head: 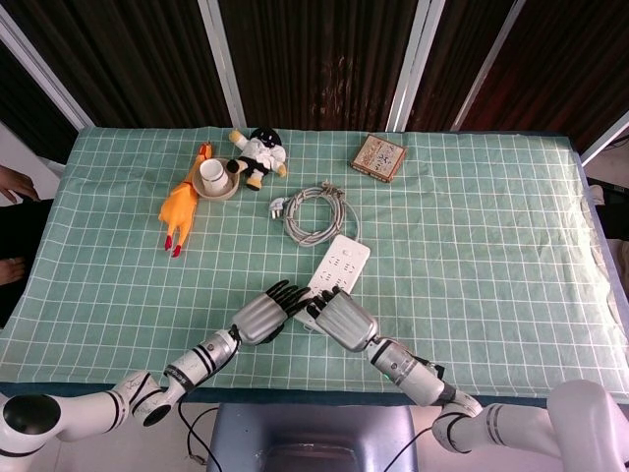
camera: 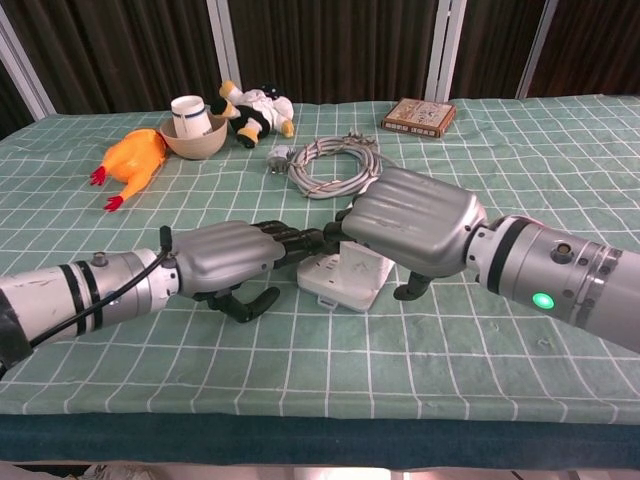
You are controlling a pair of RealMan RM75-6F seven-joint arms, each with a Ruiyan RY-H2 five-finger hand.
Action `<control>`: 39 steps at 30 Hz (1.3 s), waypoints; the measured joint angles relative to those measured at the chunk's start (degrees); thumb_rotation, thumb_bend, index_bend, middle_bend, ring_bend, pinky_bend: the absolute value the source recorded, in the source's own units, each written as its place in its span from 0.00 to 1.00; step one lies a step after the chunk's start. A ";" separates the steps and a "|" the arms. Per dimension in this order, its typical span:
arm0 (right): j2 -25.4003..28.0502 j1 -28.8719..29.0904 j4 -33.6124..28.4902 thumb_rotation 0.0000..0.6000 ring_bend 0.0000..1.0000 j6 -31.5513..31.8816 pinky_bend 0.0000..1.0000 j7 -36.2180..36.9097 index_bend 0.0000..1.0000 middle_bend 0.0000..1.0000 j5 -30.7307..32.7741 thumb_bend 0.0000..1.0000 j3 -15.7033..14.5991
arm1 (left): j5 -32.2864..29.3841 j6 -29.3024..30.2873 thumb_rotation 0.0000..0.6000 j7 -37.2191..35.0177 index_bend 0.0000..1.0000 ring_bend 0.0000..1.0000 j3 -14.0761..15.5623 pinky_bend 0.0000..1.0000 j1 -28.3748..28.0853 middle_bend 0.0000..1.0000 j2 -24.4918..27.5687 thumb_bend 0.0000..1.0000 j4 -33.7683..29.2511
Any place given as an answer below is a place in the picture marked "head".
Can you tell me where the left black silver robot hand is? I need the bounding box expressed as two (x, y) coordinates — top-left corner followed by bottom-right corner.
(229, 279), (312, 348)

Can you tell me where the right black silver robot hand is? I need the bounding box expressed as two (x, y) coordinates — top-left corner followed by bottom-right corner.
(305, 286), (380, 354)

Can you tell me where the white power strip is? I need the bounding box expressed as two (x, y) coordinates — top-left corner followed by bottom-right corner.
(294, 233), (372, 331)

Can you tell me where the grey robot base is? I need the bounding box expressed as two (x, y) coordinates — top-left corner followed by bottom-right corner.
(205, 402), (419, 472)

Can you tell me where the beige ceramic bowl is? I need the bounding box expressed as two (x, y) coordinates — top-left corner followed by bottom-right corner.
(192, 157), (241, 203)

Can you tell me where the yellow rubber chicken toy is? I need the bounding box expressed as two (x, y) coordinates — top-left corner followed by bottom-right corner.
(157, 140), (217, 259)

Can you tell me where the green checkered tablecloth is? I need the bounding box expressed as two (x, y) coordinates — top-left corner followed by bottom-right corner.
(0, 125), (629, 399)

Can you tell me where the white cup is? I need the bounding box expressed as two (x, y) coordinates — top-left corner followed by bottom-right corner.
(199, 158), (231, 194)

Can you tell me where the black white plush doll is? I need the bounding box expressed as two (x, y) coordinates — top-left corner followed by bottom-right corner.
(226, 127), (289, 192)

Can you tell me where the patterned brown cardboard box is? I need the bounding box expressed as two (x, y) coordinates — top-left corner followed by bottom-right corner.
(350, 133), (409, 185)

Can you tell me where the person's bare hand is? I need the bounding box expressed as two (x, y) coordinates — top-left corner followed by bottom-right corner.
(0, 164), (41, 204)

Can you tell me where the black box beside table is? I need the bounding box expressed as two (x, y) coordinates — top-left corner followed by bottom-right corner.
(600, 179), (629, 238)

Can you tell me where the grey coiled power cable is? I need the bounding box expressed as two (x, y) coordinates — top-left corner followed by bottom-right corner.
(268, 181), (362, 246)

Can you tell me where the thin black cable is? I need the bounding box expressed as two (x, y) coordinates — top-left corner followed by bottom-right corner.
(177, 392), (220, 464)
(408, 425), (438, 466)

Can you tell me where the white screen frame post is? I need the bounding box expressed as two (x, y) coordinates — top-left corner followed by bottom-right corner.
(449, 0), (527, 133)
(385, 0), (446, 133)
(198, 0), (248, 129)
(0, 7), (94, 131)
(579, 110), (629, 166)

